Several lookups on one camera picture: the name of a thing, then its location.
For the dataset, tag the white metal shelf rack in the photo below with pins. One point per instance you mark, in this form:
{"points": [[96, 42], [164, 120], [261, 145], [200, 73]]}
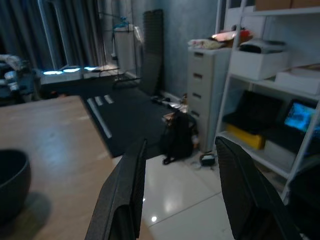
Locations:
{"points": [[237, 82]]}

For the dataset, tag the crumpled clothes pile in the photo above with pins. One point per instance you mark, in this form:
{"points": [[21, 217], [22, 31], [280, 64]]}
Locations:
{"points": [[212, 41]]}

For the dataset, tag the grey drawer cabinet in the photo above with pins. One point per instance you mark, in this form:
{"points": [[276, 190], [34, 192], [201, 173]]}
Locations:
{"points": [[202, 100]]}

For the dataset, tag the dark round bowl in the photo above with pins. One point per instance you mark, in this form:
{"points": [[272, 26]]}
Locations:
{"points": [[13, 185]]}

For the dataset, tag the small black floor device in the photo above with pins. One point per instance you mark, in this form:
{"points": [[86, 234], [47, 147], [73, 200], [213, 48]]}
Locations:
{"points": [[207, 159]]}

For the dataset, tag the black foam mat stack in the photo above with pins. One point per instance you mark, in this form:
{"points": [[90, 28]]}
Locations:
{"points": [[152, 50]]}

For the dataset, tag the black clothes rack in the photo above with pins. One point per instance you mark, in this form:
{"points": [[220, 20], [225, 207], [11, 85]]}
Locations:
{"points": [[102, 50]]}

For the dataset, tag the black laptop case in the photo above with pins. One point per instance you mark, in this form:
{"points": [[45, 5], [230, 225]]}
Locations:
{"points": [[252, 112]]}

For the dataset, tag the dark curtain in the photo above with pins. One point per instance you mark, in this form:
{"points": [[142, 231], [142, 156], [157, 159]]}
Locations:
{"points": [[22, 27]]}

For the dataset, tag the white storage box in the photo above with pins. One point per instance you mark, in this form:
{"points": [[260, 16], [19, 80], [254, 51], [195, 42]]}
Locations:
{"points": [[257, 63]]}

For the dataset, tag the black floor mat white strips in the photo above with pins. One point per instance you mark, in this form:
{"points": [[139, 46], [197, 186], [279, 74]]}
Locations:
{"points": [[127, 110]]}

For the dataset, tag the black backpack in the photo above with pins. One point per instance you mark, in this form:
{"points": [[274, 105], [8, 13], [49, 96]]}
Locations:
{"points": [[178, 140]]}

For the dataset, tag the white tall cabinet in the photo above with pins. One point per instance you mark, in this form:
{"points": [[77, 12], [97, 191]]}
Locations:
{"points": [[126, 47]]}

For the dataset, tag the yellow box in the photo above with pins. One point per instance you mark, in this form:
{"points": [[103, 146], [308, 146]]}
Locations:
{"points": [[246, 137]]}

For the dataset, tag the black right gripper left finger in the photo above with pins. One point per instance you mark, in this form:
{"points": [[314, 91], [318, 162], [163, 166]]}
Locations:
{"points": [[122, 190]]}

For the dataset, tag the white flat box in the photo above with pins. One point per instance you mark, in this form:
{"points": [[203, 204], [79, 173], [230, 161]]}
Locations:
{"points": [[280, 153]]}

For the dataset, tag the brown cardboard box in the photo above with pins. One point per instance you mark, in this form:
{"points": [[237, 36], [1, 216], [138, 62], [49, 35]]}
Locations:
{"points": [[273, 3]]}

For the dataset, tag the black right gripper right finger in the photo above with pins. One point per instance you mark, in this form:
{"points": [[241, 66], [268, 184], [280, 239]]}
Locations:
{"points": [[247, 195]]}

